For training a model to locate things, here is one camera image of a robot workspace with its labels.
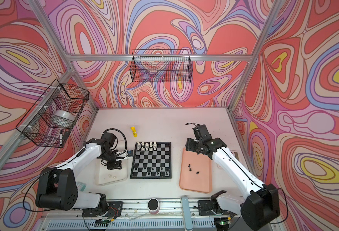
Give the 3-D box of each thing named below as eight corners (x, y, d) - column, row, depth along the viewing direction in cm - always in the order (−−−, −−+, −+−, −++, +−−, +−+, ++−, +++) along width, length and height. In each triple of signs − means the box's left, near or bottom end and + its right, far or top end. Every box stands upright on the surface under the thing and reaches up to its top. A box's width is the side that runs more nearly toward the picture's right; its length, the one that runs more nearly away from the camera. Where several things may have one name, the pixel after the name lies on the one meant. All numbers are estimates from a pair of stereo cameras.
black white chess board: (130, 178, 85) (129, 177, 83) (136, 144, 100) (135, 142, 99) (171, 178, 85) (171, 177, 83) (171, 144, 100) (171, 142, 98)
